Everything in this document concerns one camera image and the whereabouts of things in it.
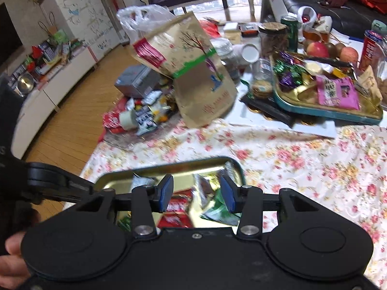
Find tan paper packet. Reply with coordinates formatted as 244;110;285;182
356;65;383;105

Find clear glass jar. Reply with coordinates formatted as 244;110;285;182
211;37;243;80

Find clear cookie packet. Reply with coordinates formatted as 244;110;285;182
251;80;273;99

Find black sofa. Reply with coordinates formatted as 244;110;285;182
279;0;387;40

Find kraft paper bag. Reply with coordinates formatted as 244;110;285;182
129;11;238;129

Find floral tablecloth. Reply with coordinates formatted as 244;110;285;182
79;117;387;290

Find green can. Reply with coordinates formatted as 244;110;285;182
281;14;299;52

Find green snack packet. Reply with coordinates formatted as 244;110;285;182
200;193;243;226

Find green foil candy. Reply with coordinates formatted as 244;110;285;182
274;60;291;74

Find tape roll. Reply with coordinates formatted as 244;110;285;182
119;108;139;131

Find black television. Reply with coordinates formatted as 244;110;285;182
0;2;24;67

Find white plastic bag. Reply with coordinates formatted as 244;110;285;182
116;4;176;46

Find blue white packet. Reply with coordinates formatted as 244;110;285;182
135;108;158;137

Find teal tin with gold insert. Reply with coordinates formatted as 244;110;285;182
270;51;383;126

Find low white cabinet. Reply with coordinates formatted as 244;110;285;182
11;46;98;158

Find glass jar brown lid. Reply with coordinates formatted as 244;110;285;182
258;22;290;58

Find purple foil candy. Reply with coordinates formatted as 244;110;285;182
278;51;306;89

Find white lid jar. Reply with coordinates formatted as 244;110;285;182
235;43;261;67

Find grey box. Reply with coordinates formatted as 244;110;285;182
114;64;161;98

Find pink snack packet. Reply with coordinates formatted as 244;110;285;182
315;75;361;111

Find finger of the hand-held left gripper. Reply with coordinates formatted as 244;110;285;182
27;162;96;203

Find red snack packet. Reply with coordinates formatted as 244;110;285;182
156;188;194;229

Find gold tin tray teal rim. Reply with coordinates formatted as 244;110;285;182
94;156;246;228

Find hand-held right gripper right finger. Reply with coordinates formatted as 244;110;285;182
220;175;319;239

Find person's left hand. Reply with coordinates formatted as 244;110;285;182
0;231;33;290

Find long black packet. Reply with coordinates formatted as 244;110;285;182
247;96;303;128

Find red plastic wrapper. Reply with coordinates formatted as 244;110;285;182
101;97;137;134

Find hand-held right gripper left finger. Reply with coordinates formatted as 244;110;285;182
73;174;175;237

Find tall white cabinet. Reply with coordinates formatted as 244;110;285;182
39;0;122;61

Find glass cup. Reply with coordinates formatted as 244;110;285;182
251;58;274;82

